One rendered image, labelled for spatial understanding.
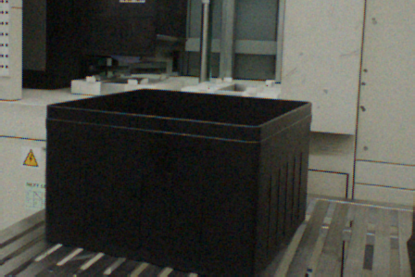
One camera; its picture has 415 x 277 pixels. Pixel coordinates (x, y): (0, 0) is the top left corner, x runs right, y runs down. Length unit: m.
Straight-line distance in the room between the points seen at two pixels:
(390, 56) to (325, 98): 0.13
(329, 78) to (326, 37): 0.07
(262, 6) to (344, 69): 1.01
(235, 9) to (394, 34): 0.98
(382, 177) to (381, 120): 0.09
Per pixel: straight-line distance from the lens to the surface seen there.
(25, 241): 0.81
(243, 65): 2.02
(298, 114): 0.82
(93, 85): 1.42
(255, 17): 2.01
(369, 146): 1.08
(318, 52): 1.02
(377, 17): 1.07
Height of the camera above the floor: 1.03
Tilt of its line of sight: 6 degrees down
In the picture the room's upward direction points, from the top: 2 degrees clockwise
